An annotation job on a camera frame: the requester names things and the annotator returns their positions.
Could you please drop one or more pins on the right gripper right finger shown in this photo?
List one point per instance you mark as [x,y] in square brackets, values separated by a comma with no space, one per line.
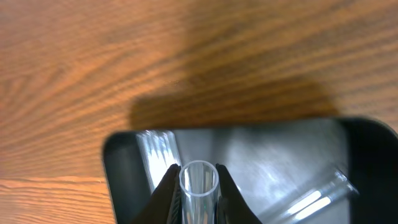
[231,205]

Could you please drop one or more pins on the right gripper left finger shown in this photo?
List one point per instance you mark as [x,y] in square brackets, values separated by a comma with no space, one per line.
[161,205]

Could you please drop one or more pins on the clear test tube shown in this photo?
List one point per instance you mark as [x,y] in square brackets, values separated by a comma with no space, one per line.
[157,152]
[311,202]
[199,194]

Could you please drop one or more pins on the black tray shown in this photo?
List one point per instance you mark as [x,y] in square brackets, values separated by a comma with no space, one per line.
[264,149]

